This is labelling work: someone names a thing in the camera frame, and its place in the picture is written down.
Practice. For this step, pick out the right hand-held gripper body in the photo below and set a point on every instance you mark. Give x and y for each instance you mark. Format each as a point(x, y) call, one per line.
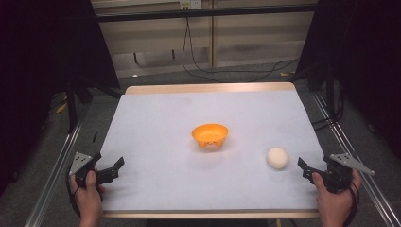
point(340, 171)

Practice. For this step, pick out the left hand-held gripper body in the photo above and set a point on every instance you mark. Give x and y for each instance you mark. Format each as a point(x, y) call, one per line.
point(82, 164)

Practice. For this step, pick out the person's right hand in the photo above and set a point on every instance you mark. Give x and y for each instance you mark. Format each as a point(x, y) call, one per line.
point(335, 203)

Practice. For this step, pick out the person's left hand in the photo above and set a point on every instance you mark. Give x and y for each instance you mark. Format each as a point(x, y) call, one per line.
point(90, 201)

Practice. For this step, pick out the white egg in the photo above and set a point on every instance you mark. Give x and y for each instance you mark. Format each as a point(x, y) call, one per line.
point(277, 157)

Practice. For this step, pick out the white table cover sheet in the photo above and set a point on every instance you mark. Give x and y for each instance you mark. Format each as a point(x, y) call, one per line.
point(164, 164)

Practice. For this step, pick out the black metal stand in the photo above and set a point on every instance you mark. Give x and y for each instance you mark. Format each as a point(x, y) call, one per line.
point(330, 94)
point(72, 110)

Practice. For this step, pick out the orange plastic bowl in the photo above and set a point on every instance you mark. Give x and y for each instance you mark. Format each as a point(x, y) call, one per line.
point(210, 135)

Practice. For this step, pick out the black curtain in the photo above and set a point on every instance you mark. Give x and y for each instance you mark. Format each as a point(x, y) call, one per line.
point(41, 69)
point(362, 63)

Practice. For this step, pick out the black horizontal bar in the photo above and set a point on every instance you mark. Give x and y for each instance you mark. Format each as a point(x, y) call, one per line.
point(205, 12)

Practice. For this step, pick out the aluminium frame rail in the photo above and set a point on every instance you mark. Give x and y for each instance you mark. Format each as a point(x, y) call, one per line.
point(53, 176)
point(356, 151)

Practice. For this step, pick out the white wall socket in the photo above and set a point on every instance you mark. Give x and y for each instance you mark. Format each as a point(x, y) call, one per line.
point(190, 3)

